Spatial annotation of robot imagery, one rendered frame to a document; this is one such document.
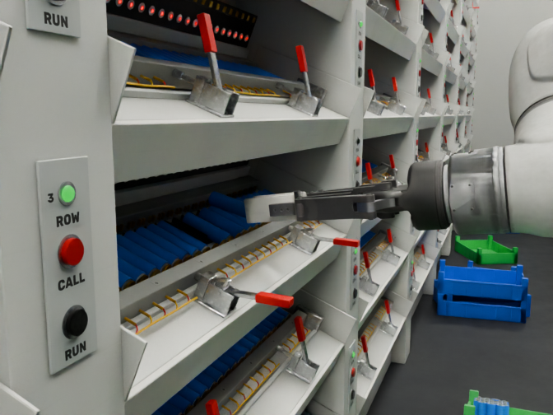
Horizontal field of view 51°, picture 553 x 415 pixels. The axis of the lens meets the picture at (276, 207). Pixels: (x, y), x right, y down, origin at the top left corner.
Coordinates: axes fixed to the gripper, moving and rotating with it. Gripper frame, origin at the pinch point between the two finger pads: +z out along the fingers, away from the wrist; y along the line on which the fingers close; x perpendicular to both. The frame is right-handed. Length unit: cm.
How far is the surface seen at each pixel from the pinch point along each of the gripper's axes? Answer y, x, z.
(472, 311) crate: -145, 59, -7
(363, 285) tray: -54, 24, 6
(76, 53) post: 36.5, -13.9, -4.7
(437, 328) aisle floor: -131, 60, 4
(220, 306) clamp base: 16.4, 7.4, 0.0
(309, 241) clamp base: -10.3, 6.3, 0.2
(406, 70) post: -97, -24, 0
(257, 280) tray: 5.6, 7.6, 1.1
